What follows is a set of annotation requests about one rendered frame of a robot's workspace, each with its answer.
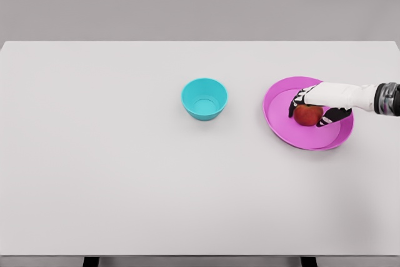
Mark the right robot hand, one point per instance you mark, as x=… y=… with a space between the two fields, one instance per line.
x=331 y=95

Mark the red apple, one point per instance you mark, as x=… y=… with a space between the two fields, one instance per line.
x=307 y=115

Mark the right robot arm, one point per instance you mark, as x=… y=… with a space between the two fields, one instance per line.
x=376 y=97

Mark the pink plate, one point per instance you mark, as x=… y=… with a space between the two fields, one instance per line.
x=281 y=123

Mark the blue bowl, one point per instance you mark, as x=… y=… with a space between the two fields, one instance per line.
x=204 y=99

